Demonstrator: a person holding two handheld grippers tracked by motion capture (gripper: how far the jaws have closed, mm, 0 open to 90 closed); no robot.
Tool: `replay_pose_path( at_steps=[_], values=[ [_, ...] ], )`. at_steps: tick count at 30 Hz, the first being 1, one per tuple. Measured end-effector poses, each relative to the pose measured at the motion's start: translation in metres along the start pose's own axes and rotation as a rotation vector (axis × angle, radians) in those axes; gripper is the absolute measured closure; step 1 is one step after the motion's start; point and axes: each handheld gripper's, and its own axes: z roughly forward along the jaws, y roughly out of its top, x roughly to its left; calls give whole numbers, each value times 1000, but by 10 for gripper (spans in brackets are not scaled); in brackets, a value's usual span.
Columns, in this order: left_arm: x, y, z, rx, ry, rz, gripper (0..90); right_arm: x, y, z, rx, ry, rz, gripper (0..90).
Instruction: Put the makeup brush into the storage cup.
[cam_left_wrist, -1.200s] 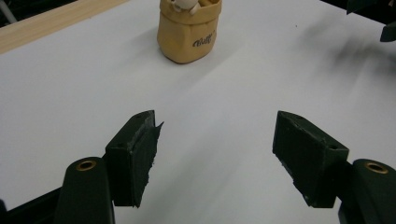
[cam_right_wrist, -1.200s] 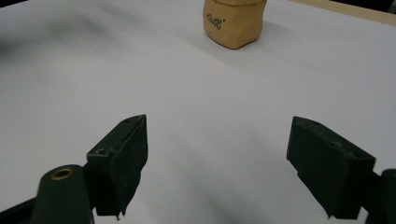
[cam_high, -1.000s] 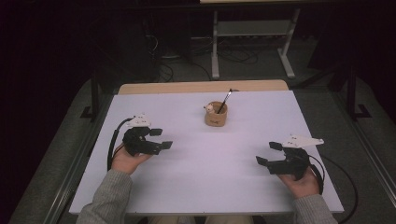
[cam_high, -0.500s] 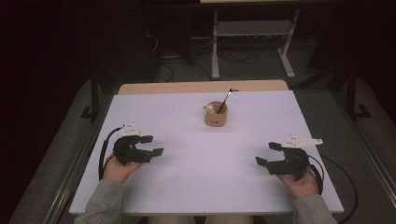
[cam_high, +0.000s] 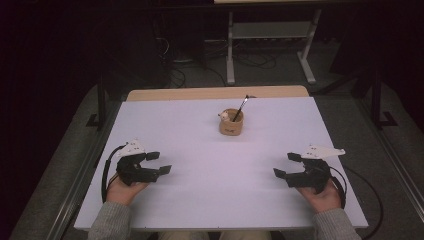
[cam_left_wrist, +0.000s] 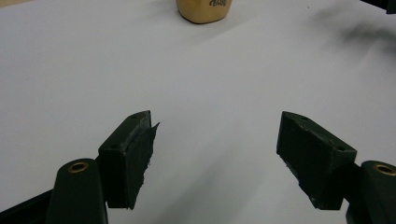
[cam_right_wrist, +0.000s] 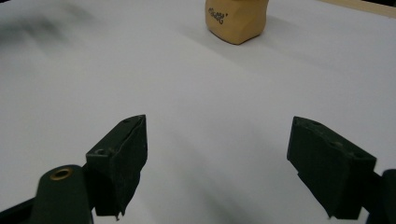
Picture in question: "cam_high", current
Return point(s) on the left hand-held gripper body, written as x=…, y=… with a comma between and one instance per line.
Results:
x=131, y=171

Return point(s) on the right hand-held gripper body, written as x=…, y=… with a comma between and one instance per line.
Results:
x=311, y=175

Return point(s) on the person's left hand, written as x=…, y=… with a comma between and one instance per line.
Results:
x=121, y=193

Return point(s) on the person's right hand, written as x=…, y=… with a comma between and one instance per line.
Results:
x=321, y=201

